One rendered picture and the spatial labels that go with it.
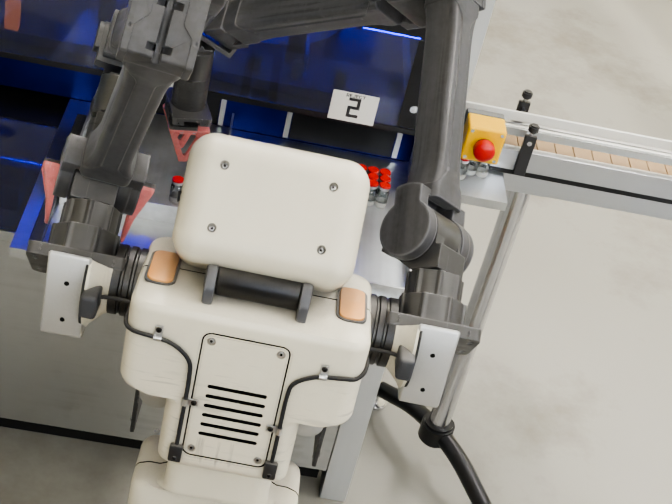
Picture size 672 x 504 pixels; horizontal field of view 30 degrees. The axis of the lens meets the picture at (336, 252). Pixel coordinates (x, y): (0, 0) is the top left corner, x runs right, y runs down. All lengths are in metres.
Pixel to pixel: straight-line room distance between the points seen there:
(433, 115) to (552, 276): 2.23
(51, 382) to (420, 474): 0.91
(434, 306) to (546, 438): 1.79
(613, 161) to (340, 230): 1.23
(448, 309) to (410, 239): 0.10
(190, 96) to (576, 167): 0.83
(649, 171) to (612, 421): 1.02
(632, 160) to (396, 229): 1.10
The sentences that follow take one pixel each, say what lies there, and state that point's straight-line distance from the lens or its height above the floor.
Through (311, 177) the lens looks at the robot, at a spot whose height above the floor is 1.38.
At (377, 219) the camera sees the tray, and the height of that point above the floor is 0.88.
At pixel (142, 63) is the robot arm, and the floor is 1.52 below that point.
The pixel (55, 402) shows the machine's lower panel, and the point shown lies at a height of 0.16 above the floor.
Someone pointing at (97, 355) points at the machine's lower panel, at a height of 0.32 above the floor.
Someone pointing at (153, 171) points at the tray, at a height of 0.88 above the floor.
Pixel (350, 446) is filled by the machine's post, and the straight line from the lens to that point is 2.81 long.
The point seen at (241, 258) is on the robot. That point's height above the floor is 1.29.
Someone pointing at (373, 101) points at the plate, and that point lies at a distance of 2.28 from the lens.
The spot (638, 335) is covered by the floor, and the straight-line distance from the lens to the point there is 3.74.
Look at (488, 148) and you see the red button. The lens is 2.30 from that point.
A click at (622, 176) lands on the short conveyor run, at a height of 0.92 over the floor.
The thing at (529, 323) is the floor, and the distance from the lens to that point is 3.62.
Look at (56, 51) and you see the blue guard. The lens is 2.31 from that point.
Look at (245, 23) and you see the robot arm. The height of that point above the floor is 1.26.
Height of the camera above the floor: 2.13
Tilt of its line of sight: 36 degrees down
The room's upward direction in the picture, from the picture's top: 14 degrees clockwise
